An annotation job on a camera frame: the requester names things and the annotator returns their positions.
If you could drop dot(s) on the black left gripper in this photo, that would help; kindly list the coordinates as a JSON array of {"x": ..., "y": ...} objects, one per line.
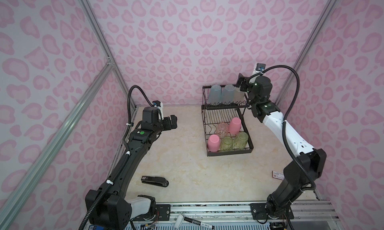
[{"x": 168, "y": 125}]

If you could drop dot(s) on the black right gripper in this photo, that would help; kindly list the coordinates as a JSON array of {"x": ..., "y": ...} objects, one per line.
[{"x": 240, "y": 79}]

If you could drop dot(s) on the teal cup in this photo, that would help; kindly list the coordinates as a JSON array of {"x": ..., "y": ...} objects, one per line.
[
  {"x": 228, "y": 94},
  {"x": 215, "y": 95}
]

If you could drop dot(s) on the pink cup front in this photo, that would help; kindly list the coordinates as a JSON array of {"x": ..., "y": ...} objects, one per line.
[{"x": 213, "y": 143}]

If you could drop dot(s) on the pink cup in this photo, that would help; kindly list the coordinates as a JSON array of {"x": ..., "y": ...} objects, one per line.
[
  {"x": 235, "y": 126},
  {"x": 213, "y": 143}
]

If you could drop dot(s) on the orange translucent cup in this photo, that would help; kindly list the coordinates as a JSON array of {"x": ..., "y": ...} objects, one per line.
[{"x": 222, "y": 130}]

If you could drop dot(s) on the green cup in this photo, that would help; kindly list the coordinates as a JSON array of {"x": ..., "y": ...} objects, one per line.
[
  {"x": 241, "y": 141},
  {"x": 227, "y": 144}
]

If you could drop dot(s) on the yellow-green cup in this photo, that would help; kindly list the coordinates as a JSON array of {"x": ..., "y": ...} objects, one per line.
[{"x": 239, "y": 97}]

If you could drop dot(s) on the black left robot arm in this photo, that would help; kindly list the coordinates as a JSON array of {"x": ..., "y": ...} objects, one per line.
[{"x": 107, "y": 206}]

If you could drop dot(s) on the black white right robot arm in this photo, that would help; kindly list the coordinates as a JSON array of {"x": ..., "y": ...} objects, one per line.
[{"x": 307, "y": 162}]

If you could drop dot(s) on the black stapler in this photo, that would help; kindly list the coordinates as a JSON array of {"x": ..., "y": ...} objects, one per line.
[{"x": 156, "y": 181}]

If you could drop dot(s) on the black marker pen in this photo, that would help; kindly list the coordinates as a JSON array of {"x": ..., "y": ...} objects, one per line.
[{"x": 182, "y": 218}]

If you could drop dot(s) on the red white card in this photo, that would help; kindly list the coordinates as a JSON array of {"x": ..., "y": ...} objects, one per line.
[{"x": 278, "y": 175}]

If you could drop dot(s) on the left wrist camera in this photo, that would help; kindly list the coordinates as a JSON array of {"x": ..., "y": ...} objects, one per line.
[{"x": 158, "y": 104}]

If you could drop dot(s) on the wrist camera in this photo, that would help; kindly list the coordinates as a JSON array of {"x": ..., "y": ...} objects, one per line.
[
  {"x": 158, "y": 104},
  {"x": 259, "y": 69}
]

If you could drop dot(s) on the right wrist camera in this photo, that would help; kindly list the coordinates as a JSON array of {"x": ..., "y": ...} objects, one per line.
[{"x": 259, "y": 69}]

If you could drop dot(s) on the black wire dish rack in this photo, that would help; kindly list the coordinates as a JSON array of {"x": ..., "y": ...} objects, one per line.
[{"x": 214, "y": 115}]

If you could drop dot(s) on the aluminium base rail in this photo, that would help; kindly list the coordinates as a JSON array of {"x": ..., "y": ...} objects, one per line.
[{"x": 303, "y": 215}]

